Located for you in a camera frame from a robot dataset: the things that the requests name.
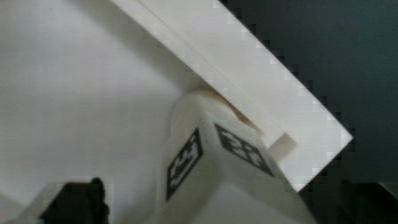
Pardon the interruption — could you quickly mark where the white square table top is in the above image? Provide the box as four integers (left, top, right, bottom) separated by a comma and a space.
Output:
0, 0, 351, 224

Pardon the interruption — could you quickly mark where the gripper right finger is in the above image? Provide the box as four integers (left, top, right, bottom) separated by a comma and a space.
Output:
337, 180, 398, 224

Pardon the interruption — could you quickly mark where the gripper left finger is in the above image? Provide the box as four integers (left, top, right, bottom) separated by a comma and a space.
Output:
16, 177, 112, 224

